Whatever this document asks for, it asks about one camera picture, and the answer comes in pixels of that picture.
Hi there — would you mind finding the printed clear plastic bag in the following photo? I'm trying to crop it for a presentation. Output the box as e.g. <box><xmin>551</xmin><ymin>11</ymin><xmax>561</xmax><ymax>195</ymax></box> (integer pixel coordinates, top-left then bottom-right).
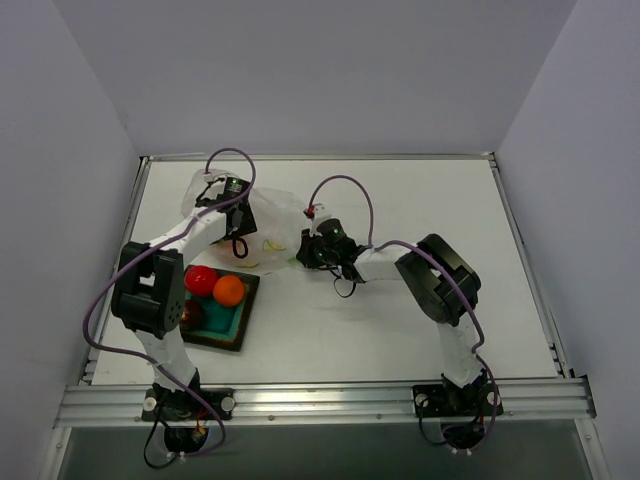
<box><xmin>177</xmin><ymin>170</ymin><xmax>305</xmax><ymax>271</ymax></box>

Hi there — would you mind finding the orange fake fruit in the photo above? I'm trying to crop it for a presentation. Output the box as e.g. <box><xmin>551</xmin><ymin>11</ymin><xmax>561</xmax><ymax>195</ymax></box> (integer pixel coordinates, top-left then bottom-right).
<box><xmin>212</xmin><ymin>275</ymin><xmax>245</xmax><ymax>307</ymax></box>

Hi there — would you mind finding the bright red fake apple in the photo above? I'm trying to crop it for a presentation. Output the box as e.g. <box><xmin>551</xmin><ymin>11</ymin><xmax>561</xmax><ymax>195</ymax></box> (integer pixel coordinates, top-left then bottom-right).
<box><xmin>184</xmin><ymin>265</ymin><xmax>219</xmax><ymax>298</ymax></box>

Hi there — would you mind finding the dark red fake apple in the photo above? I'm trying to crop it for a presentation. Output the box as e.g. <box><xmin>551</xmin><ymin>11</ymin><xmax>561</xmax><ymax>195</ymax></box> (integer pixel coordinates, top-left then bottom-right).
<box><xmin>180</xmin><ymin>299</ymin><xmax>206</xmax><ymax>330</ymax></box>

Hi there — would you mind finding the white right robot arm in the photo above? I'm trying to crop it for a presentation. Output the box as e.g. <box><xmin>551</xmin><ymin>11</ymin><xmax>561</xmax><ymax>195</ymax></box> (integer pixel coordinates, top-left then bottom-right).
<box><xmin>296</xmin><ymin>218</ymin><xmax>486</xmax><ymax>413</ymax></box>

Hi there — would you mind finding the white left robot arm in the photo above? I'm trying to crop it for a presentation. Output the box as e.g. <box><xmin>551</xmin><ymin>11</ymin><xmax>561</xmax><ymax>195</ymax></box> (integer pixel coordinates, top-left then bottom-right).
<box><xmin>111</xmin><ymin>175</ymin><xmax>257</xmax><ymax>419</ymax></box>

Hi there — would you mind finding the teal square ceramic plate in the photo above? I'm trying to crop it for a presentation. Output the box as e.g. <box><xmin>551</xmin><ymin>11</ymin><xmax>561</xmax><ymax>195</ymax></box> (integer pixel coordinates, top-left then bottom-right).
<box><xmin>180</xmin><ymin>268</ymin><xmax>260</xmax><ymax>352</ymax></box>

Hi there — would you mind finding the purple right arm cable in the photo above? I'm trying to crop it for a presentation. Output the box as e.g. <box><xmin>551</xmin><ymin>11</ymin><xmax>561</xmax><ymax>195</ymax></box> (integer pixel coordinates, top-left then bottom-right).
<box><xmin>307</xmin><ymin>174</ymin><xmax>501</xmax><ymax>446</ymax></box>

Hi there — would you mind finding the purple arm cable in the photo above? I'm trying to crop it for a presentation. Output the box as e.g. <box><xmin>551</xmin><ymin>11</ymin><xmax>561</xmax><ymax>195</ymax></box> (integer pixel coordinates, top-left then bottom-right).
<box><xmin>82</xmin><ymin>147</ymin><xmax>259</xmax><ymax>459</ymax></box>
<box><xmin>307</xmin><ymin>174</ymin><xmax>501</xmax><ymax>446</ymax></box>

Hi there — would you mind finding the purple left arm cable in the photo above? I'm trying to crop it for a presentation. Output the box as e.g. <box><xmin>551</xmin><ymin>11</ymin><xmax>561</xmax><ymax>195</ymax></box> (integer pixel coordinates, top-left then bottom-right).
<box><xmin>82</xmin><ymin>147</ymin><xmax>259</xmax><ymax>459</ymax></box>

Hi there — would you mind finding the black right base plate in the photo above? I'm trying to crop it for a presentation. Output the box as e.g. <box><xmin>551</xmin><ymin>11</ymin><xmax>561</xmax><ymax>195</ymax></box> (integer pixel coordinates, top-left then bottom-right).
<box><xmin>412</xmin><ymin>380</ymin><xmax>504</xmax><ymax>418</ymax></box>

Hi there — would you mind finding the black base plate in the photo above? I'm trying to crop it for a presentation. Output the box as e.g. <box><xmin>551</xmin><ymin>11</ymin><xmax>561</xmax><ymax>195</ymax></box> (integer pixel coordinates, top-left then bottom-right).
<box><xmin>412</xmin><ymin>380</ymin><xmax>504</xmax><ymax>418</ymax></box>
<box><xmin>140</xmin><ymin>385</ymin><xmax>236</xmax><ymax>422</ymax></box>

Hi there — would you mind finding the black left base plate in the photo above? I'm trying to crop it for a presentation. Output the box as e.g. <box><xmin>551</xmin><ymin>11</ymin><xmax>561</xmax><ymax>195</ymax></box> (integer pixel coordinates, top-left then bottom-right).
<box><xmin>140</xmin><ymin>385</ymin><xmax>236</xmax><ymax>422</ymax></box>

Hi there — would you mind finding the aluminium front rail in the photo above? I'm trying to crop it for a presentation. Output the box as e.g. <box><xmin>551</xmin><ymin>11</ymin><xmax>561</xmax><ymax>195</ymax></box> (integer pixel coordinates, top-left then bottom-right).
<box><xmin>54</xmin><ymin>379</ymin><xmax>596</xmax><ymax>428</ymax></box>

